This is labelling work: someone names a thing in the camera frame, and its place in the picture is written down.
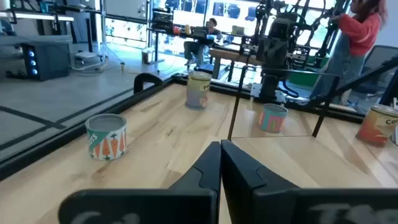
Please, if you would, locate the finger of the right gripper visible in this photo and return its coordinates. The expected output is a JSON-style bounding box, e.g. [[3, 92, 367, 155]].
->
[[257, 37, 273, 75], [272, 37, 289, 75]]

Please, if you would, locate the wooden side table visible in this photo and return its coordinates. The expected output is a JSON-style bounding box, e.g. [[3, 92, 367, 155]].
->
[[208, 48, 264, 80]]

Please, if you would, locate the tall peaches can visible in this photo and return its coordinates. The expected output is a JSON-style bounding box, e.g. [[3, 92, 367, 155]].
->
[[185, 71, 213, 110]]

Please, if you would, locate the white carrots can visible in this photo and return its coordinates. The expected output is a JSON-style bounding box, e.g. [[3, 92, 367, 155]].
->
[[85, 113, 127, 162]]

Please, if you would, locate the white light bar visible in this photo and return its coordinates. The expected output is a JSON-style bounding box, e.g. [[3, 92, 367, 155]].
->
[[0, 11, 75, 22]]

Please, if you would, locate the orange corn can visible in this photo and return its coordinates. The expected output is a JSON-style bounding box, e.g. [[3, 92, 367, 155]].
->
[[355, 104, 398, 147]]

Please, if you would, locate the flat white box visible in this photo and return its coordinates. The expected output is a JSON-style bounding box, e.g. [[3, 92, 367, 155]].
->
[[73, 50, 99, 60]]

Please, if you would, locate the person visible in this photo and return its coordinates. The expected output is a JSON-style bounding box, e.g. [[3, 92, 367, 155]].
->
[[310, 0, 389, 103], [183, 17, 223, 68]]

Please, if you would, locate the computer tower with blue lights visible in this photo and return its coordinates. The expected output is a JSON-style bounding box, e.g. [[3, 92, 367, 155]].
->
[[20, 35, 72, 82]]

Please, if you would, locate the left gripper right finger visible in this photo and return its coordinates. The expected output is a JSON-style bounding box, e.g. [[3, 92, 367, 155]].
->
[[220, 139, 398, 224]]

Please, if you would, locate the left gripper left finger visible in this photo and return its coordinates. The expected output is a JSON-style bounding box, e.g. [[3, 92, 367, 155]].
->
[[58, 141, 222, 224]]

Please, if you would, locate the teal mandarin oranges can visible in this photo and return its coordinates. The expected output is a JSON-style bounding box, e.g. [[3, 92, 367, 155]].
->
[[258, 103, 289, 134]]

